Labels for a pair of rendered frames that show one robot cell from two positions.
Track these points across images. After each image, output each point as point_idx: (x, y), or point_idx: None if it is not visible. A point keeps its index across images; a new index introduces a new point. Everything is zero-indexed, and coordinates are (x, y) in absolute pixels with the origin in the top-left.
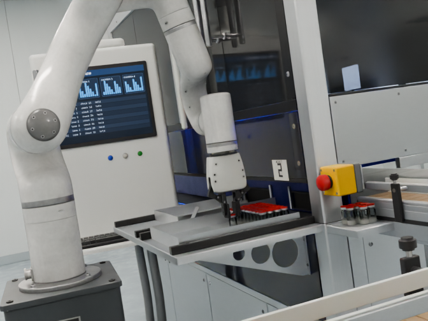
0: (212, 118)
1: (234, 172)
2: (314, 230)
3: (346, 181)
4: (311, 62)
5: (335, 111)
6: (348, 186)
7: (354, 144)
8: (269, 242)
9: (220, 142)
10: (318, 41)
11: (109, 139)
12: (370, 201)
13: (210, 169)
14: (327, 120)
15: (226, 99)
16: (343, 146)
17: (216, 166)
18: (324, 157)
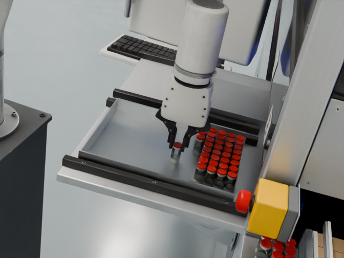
0: (184, 36)
1: (192, 107)
2: (232, 228)
3: (265, 222)
4: (324, 39)
5: (330, 120)
6: (264, 228)
7: (338, 172)
8: (167, 211)
9: (182, 68)
10: None
11: None
12: (304, 250)
13: (166, 90)
14: (309, 125)
15: (210, 21)
16: (318, 167)
17: (171, 91)
18: (281, 166)
